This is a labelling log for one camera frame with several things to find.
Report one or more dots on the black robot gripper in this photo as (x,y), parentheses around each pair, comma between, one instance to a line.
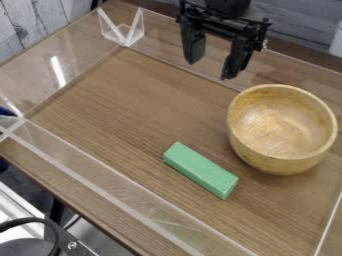
(231,20)

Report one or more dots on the green rectangular block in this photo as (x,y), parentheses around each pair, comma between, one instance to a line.
(200,169)

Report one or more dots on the light wooden bowl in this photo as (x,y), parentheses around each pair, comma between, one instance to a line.
(283,128)

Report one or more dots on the blue object at left edge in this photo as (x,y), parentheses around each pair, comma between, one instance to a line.
(6,112)

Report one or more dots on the clear acrylic corner bracket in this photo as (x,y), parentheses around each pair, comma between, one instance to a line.
(124,34)

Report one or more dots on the clear acrylic front wall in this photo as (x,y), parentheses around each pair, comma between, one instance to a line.
(94,149)

